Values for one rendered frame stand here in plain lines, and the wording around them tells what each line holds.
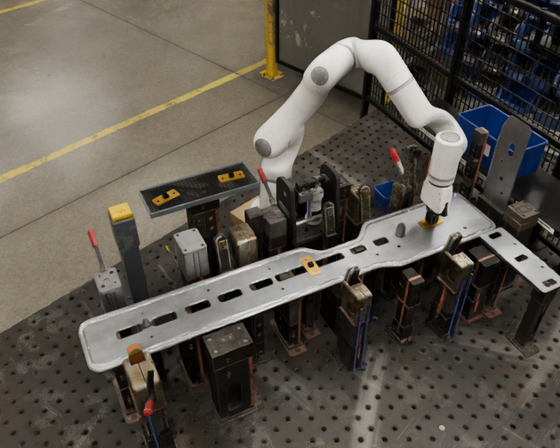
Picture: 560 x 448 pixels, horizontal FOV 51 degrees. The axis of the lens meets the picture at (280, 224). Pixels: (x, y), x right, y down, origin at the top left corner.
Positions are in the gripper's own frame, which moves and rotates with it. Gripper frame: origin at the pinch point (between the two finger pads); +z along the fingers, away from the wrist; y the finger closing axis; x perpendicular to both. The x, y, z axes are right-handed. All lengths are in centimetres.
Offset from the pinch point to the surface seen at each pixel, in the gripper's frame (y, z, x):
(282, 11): -291, 44, 88
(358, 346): 21, 22, -40
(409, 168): -14.1, -11.2, -1.2
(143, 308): -6, 3, -99
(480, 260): 20.4, 5.0, 4.6
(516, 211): 12.8, -3.0, 24.4
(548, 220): 19.0, 0.0, 33.4
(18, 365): -28, 33, -139
